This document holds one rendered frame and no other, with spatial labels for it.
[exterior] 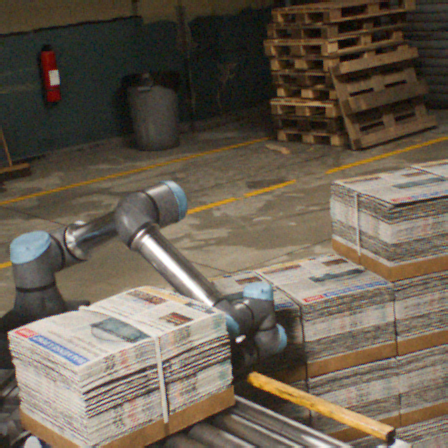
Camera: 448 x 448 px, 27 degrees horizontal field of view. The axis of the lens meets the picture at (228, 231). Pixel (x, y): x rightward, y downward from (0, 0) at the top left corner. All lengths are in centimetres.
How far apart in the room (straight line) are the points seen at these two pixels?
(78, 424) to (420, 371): 126
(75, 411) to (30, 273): 86
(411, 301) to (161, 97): 700
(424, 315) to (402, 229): 28
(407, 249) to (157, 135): 707
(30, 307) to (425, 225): 115
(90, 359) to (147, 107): 781
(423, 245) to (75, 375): 125
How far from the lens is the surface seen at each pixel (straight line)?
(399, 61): 964
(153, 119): 962
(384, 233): 271
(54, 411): 201
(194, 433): 206
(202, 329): 200
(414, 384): 288
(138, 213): 239
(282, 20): 943
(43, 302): 274
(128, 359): 190
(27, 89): 955
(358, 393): 279
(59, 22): 973
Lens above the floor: 174
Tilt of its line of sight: 16 degrees down
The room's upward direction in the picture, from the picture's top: 5 degrees counter-clockwise
